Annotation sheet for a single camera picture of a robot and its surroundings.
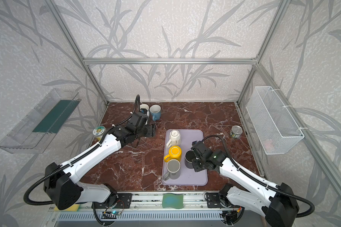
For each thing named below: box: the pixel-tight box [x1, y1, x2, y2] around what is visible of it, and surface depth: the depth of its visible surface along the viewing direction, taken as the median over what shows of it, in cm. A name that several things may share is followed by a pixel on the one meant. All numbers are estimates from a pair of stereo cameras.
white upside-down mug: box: [166, 129, 181, 149], surface depth 91 cm
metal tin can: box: [230, 125, 243, 140], surface depth 98 cm
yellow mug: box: [163, 145, 182, 163], surface depth 84 cm
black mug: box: [184, 149, 196, 169], surface depth 82 cm
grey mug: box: [162, 158, 181, 181], surface depth 79 cm
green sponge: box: [161, 192, 184, 210], surface depth 74 cm
